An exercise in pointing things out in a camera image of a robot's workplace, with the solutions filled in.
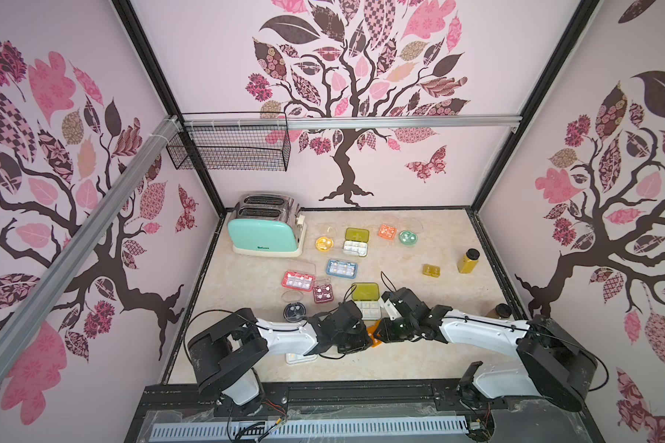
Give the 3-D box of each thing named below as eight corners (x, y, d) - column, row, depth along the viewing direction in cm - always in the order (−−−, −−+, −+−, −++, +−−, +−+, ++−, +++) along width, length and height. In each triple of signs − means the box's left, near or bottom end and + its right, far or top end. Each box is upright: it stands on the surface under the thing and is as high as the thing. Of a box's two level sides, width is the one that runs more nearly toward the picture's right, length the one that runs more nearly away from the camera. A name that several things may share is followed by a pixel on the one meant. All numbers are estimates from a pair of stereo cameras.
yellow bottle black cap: (457, 274, 102) (467, 258, 94) (458, 262, 105) (468, 246, 97) (468, 277, 101) (479, 261, 93) (469, 265, 105) (479, 249, 97)
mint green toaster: (236, 258, 106) (221, 228, 92) (246, 225, 117) (234, 194, 103) (302, 258, 106) (297, 228, 92) (306, 225, 117) (301, 194, 104)
